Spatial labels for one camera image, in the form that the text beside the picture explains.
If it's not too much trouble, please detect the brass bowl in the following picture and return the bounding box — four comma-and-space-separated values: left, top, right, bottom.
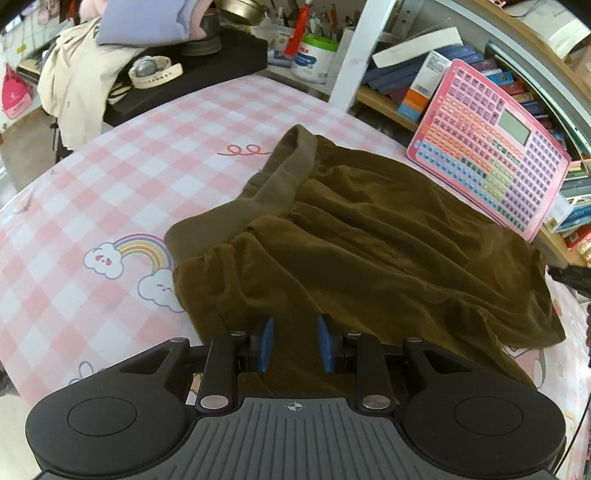
215, 0, 269, 25

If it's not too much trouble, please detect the beige jacket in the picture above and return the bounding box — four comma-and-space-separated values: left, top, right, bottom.
38, 18, 139, 148

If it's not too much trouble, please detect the white mug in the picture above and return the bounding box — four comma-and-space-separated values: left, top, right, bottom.
270, 25, 296, 52

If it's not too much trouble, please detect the pink checked cartoon tablecloth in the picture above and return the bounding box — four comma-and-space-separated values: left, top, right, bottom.
0, 74, 591, 416

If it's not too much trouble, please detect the red white tube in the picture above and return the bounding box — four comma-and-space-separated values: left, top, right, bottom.
284, 4, 312, 56

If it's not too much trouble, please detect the white can with green lid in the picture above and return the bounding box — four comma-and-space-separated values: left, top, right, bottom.
291, 34, 340, 85

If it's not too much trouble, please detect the pink bag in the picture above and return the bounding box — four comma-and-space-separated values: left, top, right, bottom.
1, 65, 34, 120

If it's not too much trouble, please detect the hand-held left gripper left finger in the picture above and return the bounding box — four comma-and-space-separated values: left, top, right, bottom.
121, 318, 276, 415

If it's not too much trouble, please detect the row of blue books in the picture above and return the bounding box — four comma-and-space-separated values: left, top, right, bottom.
360, 44, 591, 250

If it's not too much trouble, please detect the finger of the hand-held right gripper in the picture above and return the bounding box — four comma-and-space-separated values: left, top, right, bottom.
546, 264, 591, 297

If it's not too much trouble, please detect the white wooden bookshelf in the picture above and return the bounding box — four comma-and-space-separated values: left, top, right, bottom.
263, 0, 591, 268

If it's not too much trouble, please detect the pink learning tablet toy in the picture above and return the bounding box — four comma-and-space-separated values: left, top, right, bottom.
406, 59, 572, 244

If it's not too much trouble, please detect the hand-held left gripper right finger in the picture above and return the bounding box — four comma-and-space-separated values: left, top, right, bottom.
317, 314, 468, 412

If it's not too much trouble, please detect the brown corduroy skirt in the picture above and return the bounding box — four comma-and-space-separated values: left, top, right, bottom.
165, 124, 566, 402

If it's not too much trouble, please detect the thick white-paged book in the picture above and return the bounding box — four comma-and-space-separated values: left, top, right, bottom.
372, 27, 461, 68

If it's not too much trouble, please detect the small white box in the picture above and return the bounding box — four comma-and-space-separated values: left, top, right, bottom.
544, 193, 575, 232

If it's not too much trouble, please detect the holder of pens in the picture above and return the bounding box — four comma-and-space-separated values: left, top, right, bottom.
305, 2, 354, 43

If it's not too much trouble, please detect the orange and white box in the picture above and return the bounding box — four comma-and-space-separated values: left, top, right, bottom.
396, 50, 452, 121

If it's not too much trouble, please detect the white watch band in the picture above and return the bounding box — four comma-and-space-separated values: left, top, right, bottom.
128, 55, 184, 89

